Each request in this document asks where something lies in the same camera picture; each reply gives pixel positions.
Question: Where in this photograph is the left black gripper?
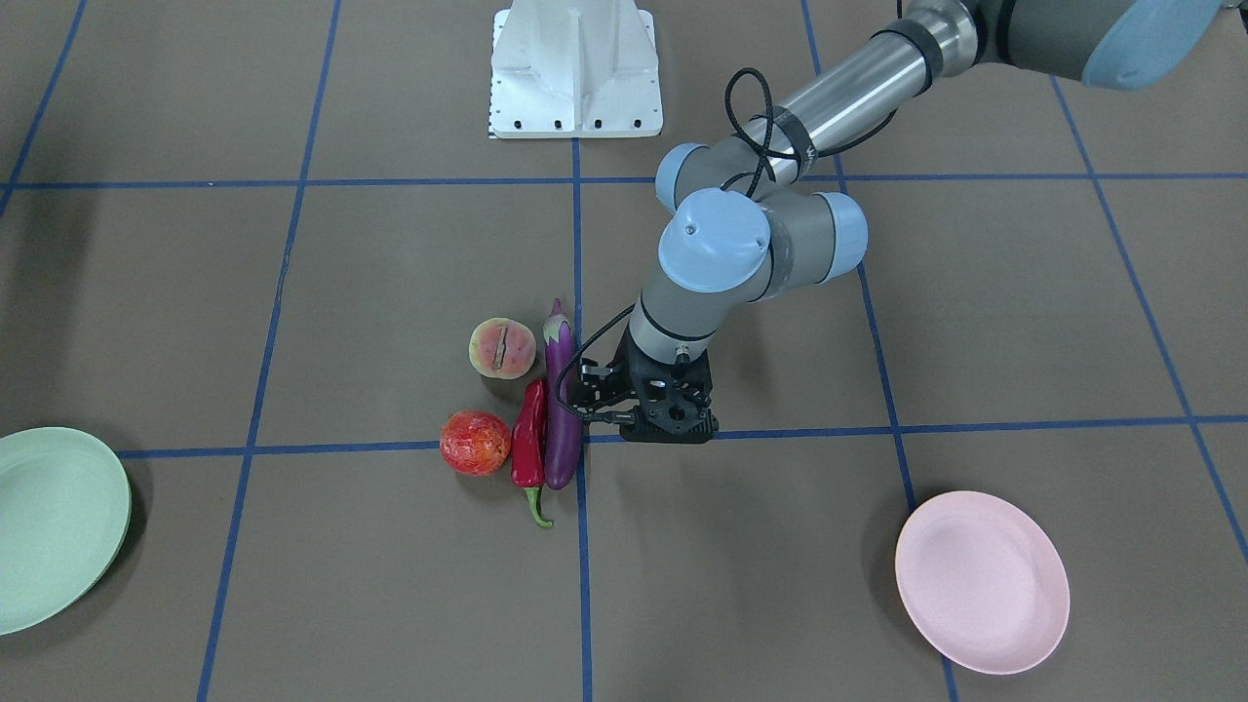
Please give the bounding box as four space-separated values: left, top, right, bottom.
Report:
618 344 721 445

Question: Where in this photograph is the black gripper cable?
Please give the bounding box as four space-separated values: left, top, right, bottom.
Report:
554 304 644 426

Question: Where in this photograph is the pink plate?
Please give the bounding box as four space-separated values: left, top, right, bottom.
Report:
894 490 1073 676

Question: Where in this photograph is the red chili pepper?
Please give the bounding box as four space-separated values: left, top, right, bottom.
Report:
510 378 554 528

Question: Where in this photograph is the yellow pink peach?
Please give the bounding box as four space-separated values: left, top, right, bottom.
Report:
468 317 535 378

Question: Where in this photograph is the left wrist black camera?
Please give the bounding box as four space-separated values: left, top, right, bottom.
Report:
559 356 636 426

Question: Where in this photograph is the red pomegranate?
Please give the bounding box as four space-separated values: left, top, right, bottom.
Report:
441 408 512 477

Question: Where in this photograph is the green plate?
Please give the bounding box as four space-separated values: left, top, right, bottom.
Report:
1 427 131 635

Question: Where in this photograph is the purple eggplant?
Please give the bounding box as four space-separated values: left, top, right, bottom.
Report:
542 299 584 490

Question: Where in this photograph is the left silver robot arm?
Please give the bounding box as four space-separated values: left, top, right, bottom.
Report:
580 1 1221 445

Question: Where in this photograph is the white camera pillar base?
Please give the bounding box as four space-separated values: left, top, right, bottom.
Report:
487 1 664 139

